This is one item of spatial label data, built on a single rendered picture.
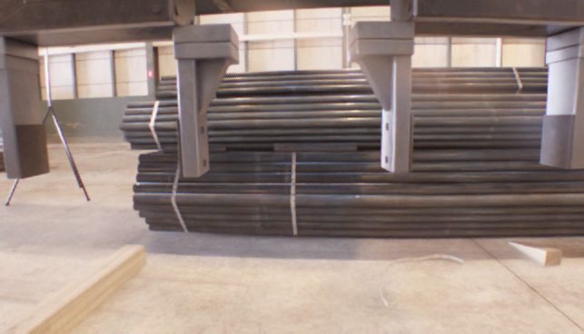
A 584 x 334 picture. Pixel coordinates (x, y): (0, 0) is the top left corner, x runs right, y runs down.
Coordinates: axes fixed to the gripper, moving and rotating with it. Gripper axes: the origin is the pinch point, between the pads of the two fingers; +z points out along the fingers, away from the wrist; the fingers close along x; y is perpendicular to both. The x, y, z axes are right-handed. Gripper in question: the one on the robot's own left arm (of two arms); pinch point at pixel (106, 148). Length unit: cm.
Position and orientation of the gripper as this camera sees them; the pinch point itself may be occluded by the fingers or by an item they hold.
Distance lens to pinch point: 25.0
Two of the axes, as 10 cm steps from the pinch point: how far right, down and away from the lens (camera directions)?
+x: -10.0, 0.2, 0.0
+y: 0.0, -1.2, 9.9
